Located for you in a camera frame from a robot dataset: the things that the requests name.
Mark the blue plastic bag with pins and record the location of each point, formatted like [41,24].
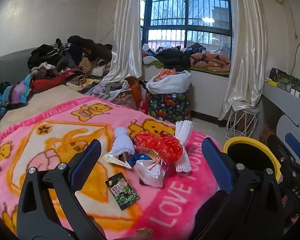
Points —
[137,158]

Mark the cream satin curtain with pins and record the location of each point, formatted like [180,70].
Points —
[126,42]
[247,55]

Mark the black jacket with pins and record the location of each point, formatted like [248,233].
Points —
[172,56]

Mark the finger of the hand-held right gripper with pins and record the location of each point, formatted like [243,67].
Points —
[293,143]

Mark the white foam fruit net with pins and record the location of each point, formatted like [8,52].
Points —
[182,132]
[121,140]

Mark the barred window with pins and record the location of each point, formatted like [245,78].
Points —
[187,28]

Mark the striped colourful cloth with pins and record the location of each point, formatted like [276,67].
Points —
[16,91]

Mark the dinosaur print laundry basket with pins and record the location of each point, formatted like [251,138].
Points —
[170,105]

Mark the dark blue garment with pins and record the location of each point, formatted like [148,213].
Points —
[195,47]

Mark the brown patterned bag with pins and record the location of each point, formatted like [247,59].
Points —
[125,101]

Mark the orange patterned quilt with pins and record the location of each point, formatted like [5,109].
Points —
[210,61]

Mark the green snack packet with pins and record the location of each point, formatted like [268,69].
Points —
[121,191]

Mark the yellow round waste bin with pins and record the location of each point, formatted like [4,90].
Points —
[236,141]

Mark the red plastic bag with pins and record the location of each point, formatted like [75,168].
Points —
[162,146]

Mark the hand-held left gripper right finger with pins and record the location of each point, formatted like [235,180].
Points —
[215,165]

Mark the orange paper bag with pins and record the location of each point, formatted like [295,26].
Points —
[135,90]

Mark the white pillow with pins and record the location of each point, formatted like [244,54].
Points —
[150,60]

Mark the dark shiny package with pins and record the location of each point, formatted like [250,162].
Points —
[285,76]

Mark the orange cloth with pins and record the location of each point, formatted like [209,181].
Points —
[165,73]

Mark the pink bear print blanket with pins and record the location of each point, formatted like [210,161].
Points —
[52,135]

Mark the row of small boxes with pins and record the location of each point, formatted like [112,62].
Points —
[296,91]

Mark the pale lavender garment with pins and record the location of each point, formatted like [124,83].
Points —
[107,90]

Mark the small yellow box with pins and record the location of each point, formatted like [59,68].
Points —
[272,82]

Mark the red candy wrapper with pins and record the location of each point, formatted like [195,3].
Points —
[164,133]

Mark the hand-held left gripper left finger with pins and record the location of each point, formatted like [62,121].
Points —
[86,160]

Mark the white plastic bag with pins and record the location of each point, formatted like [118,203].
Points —
[150,173]

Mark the red cloth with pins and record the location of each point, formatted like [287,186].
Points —
[46,83]

